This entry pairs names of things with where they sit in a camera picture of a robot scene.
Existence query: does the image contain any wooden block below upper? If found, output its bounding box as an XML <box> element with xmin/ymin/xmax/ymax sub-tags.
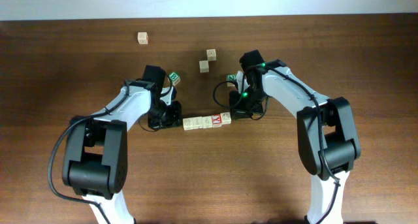
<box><xmin>199</xmin><ymin>60</ymin><xmax>209</xmax><ymax>73</ymax></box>

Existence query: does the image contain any blue bird picture block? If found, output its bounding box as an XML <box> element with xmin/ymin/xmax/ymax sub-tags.
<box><xmin>220</xmin><ymin>112</ymin><xmax>232</xmax><ymax>125</ymax></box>

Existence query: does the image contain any green N wooden block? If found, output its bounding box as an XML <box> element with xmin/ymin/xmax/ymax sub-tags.
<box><xmin>227</xmin><ymin>74</ymin><xmax>236</xmax><ymax>87</ymax></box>

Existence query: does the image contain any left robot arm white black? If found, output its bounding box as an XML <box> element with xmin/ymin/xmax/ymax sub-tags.
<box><xmin>60</xmin><ymin>65</ymin><xmax>182</xmax><ymax>223</ymax></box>

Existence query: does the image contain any wooden block upper middle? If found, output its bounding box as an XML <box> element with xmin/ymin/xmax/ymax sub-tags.
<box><xmin>206</xmin><ymin>49</ymin><xmax>217</xmax><ymax>61</ymax></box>

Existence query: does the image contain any plain wooden block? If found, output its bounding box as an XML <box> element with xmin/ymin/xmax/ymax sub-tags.
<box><xmin>192</xmin><ymin>116</ymin><xmax>203</xmax><ymax>129</ymax></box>
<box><xmin>137</xmin><ymin>32</ymin><xmax>149</xmax><ymax>45</ymax></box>

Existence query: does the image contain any green B wooden block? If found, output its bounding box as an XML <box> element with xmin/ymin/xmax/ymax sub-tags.
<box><xmin>169</xmin><ymin>72</ymin><xmax>180</xmax><ymax>86</ymax></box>

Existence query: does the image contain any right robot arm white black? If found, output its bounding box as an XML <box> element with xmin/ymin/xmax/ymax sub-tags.
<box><xmin>229</xmin><ymin>50</ymin><xmax>361</xmax><ymax>223</ymax></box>

